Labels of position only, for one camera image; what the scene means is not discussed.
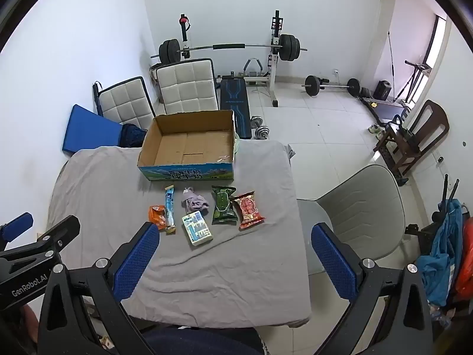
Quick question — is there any white tissue pack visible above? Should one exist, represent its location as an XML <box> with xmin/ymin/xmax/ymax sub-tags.
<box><xmin>181</xmin><ymin>211</ymin><xmax>215</xmax><ymax>247</ymax></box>

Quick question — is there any white barbell rack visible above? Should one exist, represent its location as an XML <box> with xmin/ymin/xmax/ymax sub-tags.
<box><xmin>179</xmin><ymin>9</ymin><xmax>285</xmax><ymax>108</ymax></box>

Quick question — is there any orange snack packet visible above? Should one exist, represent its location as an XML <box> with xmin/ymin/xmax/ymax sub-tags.
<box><xmin>148</xmin><ymin>205</ymin><xmax>167</xmax><ymax>233</ymax></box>

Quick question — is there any short barbell with black plates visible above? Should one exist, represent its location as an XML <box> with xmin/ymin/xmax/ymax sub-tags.
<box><xmin>301</xmin><ymin>75</ymin><xmax>361</xmax><ymax>99</ymax></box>

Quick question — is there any long barbell with black plates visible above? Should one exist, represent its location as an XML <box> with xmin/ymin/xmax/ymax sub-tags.
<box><xmin>150</xmin><ymin>33</ymin><xmax>308</xmax><ymax>64</ymax></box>

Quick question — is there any black weight bench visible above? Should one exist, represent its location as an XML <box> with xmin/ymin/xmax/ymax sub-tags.
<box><xmin>216</xmin><ymin>75</ymin><xmax>252</xmax><ymax>141</ymax></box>

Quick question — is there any red snack packet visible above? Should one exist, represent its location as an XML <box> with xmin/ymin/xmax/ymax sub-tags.
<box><xmin>229</xmin><ymin>191</ymin><xmax>266</xmax><ymax>230</ymax></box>

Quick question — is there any black folding stand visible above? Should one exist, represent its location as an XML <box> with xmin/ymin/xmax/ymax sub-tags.
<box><xmin>393</xmin><ymin>59</ymin><xmax>433</xmax><ymax>103</ymax></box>

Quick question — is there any person's dark clothing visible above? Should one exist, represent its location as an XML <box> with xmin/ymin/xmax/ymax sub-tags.
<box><xmin>142</xmin><ymin>326</ymin><xmax>267</xmax><ymax>355</ymax></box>

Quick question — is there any dark wooden chair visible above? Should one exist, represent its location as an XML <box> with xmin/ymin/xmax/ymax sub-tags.
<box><xmin>373</xmin><ymin>99</ymin><xmax>451</xmax><ymax>186</ymax></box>

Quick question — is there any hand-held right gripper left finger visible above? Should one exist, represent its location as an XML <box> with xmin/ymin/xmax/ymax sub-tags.
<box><xmin>37</xmin><ymin>222</ymin><xmax>161</xmax><ymax>355</ymax></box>

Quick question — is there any green snack packet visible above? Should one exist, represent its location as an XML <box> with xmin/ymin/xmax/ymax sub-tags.
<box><xmin>210</xmin><ymin>185</ymin><xmax>238</xmax><ymax>226</ymax></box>

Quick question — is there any black bag on chair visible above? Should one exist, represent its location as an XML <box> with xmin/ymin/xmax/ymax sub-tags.
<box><xmin>387</xmin><ymin>114</ymin><xmax>416</xmax><ymax>145</ymax></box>

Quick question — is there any blue folded mat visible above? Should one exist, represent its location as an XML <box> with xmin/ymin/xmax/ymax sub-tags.
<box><xmin>61</xmin><ymin>104</ymin><xmax>125</xmax><ymax>155</ymax></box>

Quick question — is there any grey plastic chair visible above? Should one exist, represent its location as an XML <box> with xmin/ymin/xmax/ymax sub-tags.
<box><xmin>297</xmin><ymin>164</ymin><xmax>417</xmax><ymax>276</ymax></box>

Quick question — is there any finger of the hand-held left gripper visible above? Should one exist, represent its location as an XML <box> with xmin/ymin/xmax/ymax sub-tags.
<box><xmin>0</xmin><ymin>212</ymin><xmax>34</xmax><ymax>245</ymax></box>
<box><xmin>0</xmin><ymin>215</ymin><xmax>81</xmax><ymax>267</ymax></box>

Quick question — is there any dark blue patterned cloth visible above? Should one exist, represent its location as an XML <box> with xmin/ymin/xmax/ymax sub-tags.
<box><xmin>120</xmin><ymin>123</ymin><xmax>149</xmax><ymax>149</ymax></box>

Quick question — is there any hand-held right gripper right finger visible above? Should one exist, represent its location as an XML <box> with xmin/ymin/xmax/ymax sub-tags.
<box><xmin>311</xmin><ymin>222</ymin><xmax>439</xmax><ymax>355</ymax></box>

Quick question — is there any black treadmill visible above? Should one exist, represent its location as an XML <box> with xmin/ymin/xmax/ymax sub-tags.
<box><xmin>360</xmin><ymin>96</ymin><xmax>412</xmax><ymax>125</ymax></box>

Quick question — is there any blue jacket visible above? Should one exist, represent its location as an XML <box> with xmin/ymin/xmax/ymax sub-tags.
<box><xmin>417</xmin><ymin>199</ymin><xmax>465</xmax><ymax>308</ymax></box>

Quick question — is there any blue stick snack packet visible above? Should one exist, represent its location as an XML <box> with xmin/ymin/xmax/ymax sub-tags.
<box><xmin>164</xmin><ymin>186</ymin><xmax>177</xmax><ymax>236</ymax></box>

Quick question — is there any grey table cloth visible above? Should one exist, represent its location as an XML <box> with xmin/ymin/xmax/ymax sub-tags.
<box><xmin>46</xmin><ymin>140</ymin><xmax>312</xmax><ymax>328</ymax></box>

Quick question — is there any black clothes rack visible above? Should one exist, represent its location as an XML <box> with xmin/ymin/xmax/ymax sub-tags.
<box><xmin>404</xmin><ymin>173</ymin><xmax>461</xmax><ymax>253</ymax></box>

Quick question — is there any small white padded chair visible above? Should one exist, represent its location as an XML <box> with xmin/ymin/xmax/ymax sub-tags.
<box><xmin>92</xmin><ymin>76</ymin><xmax>156</xmax><ymax>128</ymax></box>

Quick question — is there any purple crumpled cloth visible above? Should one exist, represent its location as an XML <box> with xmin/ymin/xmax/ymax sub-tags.
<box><xmin>181</xmin><ymin>187</ymin><xmax>210</xmax><ymax>215</ymax></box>

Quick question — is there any orange bag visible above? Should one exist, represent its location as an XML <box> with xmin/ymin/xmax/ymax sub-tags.
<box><xmin>454</xmin><ymin>216</ymin><xmax>473</xmax><ymax>297</ymax></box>

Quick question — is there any large white padded chair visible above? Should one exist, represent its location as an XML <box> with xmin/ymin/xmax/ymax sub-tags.
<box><xmin>155</xmin><ymin>58</ymin><xmax>220</xmax><ymax>116</ymax></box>

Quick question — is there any black speaker box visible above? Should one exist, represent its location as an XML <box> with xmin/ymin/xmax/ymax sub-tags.
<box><xmin>375</xmin><ymin>80</ymin><xmax>393</xmax><ymax>101</ymax></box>

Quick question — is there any open cardboard box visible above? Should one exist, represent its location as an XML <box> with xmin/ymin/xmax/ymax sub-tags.
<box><xmin>137</xmin><ymin>110</ymin><xmax>237</xmax><ymax>185</ymax></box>

